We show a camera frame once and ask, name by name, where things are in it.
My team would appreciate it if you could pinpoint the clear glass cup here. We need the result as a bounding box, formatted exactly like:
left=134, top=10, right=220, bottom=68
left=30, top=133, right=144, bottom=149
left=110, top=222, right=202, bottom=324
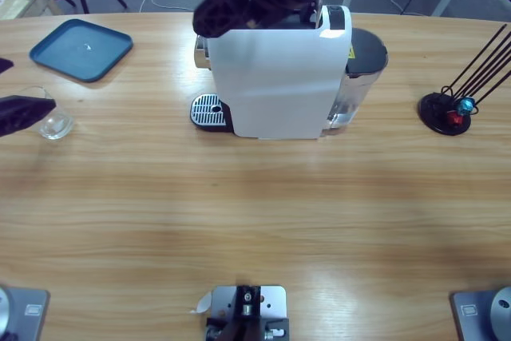
left=7, top=85, right=76, bottom=141

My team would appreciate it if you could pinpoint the silver coffee machine lever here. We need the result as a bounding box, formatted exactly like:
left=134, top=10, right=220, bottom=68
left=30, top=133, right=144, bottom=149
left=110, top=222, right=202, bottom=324
left=299, top=0, right=325, bottom=26

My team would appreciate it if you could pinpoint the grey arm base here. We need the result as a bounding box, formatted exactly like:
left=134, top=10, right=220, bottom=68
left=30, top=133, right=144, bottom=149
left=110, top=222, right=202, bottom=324
left=450, top=285, right=511, bottom=341
left=0, top=285, right=51, bottom=341

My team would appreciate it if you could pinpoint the white coffee machine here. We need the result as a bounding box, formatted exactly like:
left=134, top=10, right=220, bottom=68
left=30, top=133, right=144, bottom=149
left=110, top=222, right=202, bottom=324
left=189, top=4, right=355, bottom=141

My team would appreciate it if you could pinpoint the wooden crate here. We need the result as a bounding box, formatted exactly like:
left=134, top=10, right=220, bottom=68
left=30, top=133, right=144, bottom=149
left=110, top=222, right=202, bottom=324
left=0, top=0, right=65, bottom=21

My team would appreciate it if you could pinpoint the blue square tray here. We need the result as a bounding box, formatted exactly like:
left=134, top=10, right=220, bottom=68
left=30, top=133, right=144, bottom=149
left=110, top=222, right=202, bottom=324
left=28, top=18, right=134, bottom=84

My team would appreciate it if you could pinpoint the metal drip tray grate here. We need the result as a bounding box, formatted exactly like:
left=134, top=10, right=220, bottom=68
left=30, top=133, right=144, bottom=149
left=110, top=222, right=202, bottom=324
left=190, top=93, right=227, bottom=126

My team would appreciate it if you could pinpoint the black capsule holder with rods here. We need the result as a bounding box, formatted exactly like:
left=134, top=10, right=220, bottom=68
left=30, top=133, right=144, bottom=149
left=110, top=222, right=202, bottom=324
left=418, top=24, right=511, bottom=137

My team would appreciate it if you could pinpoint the white paper tag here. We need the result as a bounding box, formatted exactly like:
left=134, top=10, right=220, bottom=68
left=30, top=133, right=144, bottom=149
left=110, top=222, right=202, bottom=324
left=188, top=291, right=215, bottom=315

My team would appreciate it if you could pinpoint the grey camera mount plate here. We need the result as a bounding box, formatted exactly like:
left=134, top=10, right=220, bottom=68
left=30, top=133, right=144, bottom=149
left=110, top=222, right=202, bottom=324
left=205, top=284, right=291, bottom=341

